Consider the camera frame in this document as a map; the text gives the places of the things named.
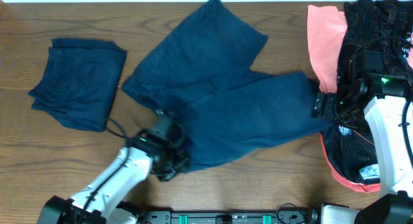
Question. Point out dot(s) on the pink garment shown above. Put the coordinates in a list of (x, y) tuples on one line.
[(326, 27)]

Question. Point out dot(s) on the navy blue shorts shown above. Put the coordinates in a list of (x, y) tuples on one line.
[(201, 74)]

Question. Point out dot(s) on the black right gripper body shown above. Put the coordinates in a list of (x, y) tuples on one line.
[(341, 110)]

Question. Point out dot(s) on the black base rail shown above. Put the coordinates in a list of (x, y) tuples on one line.
[(287, 213)]

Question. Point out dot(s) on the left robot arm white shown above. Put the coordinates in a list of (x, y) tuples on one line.
[(149, 152)]

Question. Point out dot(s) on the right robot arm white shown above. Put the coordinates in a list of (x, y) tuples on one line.
[(382, 103)]

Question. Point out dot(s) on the black patterned shirt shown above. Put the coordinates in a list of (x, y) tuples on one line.
[(381, 26)]

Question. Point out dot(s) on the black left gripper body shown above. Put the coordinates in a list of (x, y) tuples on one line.
[(174, 161)]

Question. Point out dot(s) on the folded navy shorts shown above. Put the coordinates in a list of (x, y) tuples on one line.
[(80, 82)]

